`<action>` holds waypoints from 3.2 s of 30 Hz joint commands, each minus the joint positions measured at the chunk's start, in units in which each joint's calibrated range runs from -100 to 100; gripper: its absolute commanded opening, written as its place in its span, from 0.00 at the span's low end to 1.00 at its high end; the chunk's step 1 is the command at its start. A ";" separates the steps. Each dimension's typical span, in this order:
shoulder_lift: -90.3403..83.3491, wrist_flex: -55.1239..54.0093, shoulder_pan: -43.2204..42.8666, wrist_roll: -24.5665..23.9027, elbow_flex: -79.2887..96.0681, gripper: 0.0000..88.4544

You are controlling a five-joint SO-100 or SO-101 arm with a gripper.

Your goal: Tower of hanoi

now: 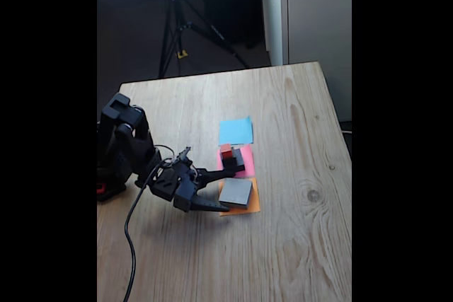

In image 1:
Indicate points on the small dark grey cube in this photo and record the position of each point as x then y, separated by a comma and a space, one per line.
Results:
230, 162

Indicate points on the large grey square block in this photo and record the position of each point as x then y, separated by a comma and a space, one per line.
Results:
235, 192

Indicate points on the small red cube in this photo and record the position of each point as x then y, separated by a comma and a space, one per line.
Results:
226, 150

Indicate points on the medium black square block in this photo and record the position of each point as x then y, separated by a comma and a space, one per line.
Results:
240, 158

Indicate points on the pink paper sheet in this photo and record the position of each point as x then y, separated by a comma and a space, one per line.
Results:
249, 160

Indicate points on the orange paper sheet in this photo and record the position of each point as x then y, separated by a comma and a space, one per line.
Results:
255, 203

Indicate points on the blue paper sheet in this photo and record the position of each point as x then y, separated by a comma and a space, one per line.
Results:
237, 130

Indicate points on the red black table clamp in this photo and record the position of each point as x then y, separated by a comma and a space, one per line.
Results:
101, 187

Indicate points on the yellow tag on tripod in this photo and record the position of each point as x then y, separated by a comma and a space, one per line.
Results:
182, 54

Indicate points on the black tripod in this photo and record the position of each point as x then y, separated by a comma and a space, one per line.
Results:
176, 26

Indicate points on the white grey cabinet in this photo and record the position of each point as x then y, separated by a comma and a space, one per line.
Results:
318, 15

